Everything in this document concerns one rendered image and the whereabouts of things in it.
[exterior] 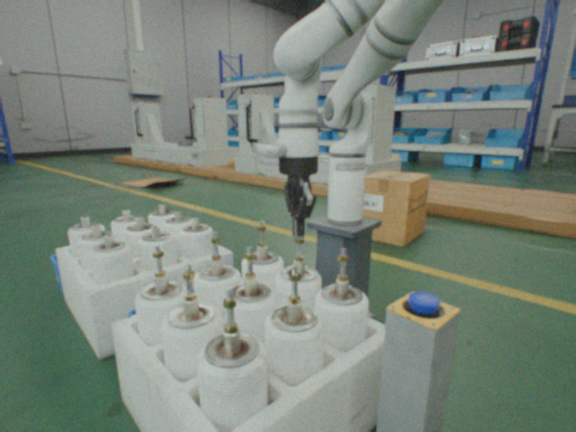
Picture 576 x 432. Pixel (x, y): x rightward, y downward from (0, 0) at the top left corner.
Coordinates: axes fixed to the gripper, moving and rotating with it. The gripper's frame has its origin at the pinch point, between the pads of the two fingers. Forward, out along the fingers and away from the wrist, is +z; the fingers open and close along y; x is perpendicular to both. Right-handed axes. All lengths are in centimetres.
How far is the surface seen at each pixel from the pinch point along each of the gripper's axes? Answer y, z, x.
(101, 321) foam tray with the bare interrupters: 21, 25, 42
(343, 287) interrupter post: -11.6, 8.3, -4.3
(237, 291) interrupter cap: -4.1, 9.8, 13.4
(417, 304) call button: -29.0, 2.8, -6.1
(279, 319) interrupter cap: -15.3, 10.0, 8.5
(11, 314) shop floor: 52, 34, 73
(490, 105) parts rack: 277, -40, -339
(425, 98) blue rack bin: 346, -52, -301
